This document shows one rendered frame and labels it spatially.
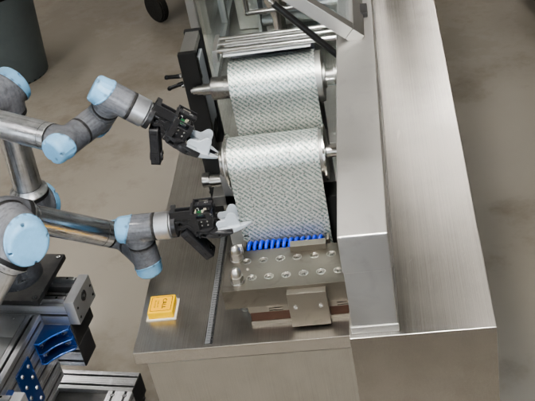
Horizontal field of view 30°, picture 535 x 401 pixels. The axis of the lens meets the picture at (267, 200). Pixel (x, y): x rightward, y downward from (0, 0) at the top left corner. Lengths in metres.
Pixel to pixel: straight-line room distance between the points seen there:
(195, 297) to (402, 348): 1.09
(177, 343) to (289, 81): 0.75
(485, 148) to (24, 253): 2.81
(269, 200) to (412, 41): 0.55
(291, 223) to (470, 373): 0.96
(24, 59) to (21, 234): 3.76
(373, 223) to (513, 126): 3.35
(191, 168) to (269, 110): 0.63
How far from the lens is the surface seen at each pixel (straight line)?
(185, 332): 2.65
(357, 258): 1.64
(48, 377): 3.25
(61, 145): 2.52
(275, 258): 2.60
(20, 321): 3.16
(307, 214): 2.61
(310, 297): 2.51
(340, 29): 2.18
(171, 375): 2.68
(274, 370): 2.63
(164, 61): 6.07
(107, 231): 2.77
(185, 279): 2.82
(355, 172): 1.76
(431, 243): 1.92
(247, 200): 2.60
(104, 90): 2.52
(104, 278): 4.42
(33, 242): 2.49
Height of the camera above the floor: 2.64
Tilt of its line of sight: 35 degrees down
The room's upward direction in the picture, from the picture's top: 11 degrees counter-clockwise
